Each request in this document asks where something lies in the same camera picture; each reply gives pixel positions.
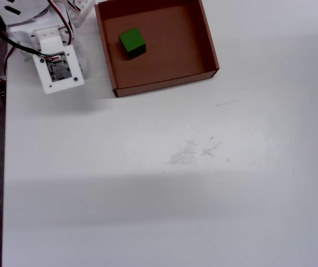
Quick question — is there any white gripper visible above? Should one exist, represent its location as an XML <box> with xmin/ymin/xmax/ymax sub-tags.
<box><xmin>6</xmin><ymin>16</ymin><xmax>89</xmax><ymax>76</ymax></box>

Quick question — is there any brown cardboard box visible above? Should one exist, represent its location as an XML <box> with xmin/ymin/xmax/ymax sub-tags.
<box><xmin>93</xmin><ymin>0</ymin><xmax>220</xmax><ymax>98</ymax></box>

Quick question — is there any red black servo cable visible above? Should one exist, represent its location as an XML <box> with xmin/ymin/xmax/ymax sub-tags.
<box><xmin>47</xmin><ymin>0</ymin><xmax>75</xmax><ymax>46</ymax></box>

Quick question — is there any red servo cable loop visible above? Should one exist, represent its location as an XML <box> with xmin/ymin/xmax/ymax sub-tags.
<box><xmin>66</xmin><ymin>0</ymin><xmax>81</xmax><ymax>13</ymax></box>

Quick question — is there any green cube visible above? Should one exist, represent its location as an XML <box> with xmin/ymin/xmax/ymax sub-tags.
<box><xmin>118</xmin><ymin>27</ymin><xmax>147</xmax><ymax>61</ymax></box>

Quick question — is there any red white lead cable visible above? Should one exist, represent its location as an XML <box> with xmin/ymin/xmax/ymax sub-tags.
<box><xmin>4</xmin><ymin>47</ymin><xmax>17</xmax><ymax>77</ymax></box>

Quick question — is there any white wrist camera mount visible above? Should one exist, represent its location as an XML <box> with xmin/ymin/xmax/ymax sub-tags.
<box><xmin>32</xmin><ymin>25</ymin><xmax>85</xmax><ymax>95</ymax></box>

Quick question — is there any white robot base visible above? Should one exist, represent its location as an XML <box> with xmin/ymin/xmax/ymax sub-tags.
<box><xmin>67</xmin><ymin>0</ymin><xmax>99</xmax><ymax>28</ymax></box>

